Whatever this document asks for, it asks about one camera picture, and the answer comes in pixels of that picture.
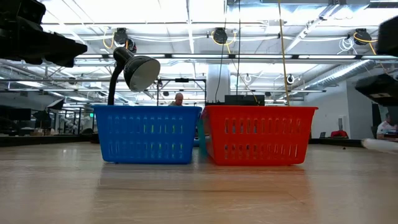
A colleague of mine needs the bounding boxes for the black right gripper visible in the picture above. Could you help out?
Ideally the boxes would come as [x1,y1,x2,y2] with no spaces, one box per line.
[355,73,398,107]

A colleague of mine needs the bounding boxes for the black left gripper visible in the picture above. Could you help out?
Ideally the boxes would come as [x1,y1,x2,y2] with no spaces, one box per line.
[0,18,88,68]

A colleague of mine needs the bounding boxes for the red plastic basket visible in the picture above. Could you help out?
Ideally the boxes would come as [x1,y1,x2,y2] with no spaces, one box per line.
[200,105,319,166]

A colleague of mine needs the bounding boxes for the blue plastic basket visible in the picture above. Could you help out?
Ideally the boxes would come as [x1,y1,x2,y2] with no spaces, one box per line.
[92,105,203,165]

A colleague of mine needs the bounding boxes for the person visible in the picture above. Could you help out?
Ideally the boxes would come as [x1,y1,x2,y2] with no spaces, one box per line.
[169,92,185,107]
[376,112,398,140]

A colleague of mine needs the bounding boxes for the white marker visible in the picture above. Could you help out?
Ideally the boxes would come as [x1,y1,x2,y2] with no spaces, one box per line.
[361,138,398,156]

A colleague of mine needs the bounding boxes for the black tilted background monitor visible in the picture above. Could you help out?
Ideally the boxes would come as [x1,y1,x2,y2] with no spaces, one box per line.
[46,98,65,110]

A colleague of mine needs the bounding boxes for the red background object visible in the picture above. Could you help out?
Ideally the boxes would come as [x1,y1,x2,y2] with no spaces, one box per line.
[330,129,349,139]

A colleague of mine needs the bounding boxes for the dark office monitor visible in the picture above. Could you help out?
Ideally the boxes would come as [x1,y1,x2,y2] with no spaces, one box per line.
[0,107,32,135]

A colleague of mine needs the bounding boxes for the black desk lamp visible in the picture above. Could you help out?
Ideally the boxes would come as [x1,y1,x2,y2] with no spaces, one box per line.
[107,46,162,106]

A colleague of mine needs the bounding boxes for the black perforated box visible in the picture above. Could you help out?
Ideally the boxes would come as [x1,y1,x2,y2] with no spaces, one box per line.
[205,95,266,106]

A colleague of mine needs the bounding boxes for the teal plastic basket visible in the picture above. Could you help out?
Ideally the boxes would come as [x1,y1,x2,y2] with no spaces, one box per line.
[197,119,208,156]

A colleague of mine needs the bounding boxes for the silver ventilation duct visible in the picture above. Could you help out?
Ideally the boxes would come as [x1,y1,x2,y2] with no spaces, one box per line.
[303,58,377,91]

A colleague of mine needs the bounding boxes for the black ceiling cable reel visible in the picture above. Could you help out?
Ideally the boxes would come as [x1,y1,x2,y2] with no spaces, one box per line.
[113,27,137,54]
[353,27,371,47]
[212,27,229,45]

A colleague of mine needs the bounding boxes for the yellow hanging cable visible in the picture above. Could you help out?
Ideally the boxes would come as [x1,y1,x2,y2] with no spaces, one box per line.
[277,0,290,106]

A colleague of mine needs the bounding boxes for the black power cable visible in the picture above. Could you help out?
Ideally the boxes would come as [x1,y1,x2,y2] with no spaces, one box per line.
[236,0,242,96]

